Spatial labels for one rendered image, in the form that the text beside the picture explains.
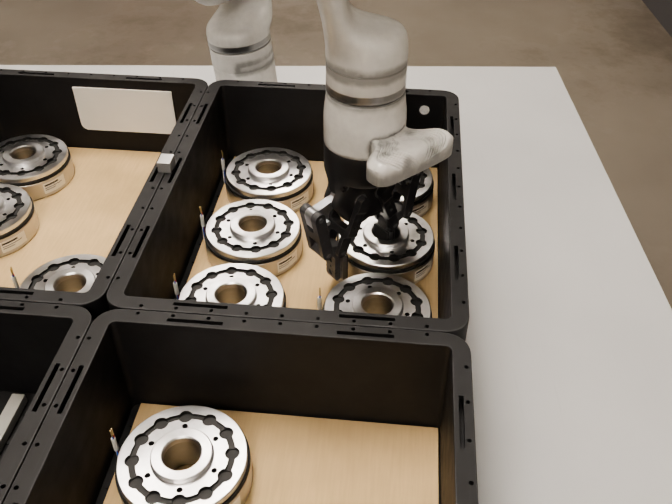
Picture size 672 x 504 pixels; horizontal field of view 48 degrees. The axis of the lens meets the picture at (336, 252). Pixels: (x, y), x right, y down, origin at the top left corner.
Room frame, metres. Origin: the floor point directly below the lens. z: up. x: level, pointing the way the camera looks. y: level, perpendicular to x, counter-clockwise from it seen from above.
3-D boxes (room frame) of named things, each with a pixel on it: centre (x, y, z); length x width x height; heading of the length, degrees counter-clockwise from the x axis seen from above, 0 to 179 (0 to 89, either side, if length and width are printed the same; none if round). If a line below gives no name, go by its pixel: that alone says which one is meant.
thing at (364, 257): (0.61, -0.05, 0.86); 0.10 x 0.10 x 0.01
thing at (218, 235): (0.63, 0.09, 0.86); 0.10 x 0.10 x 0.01
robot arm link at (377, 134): (0.58, -0.04, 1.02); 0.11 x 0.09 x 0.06; 39
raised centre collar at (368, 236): (0.61, -0.05, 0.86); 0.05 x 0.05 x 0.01
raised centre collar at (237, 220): (0.63, 0.09, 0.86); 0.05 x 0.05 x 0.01
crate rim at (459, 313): (0.62, 0.02, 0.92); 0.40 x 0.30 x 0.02; 174
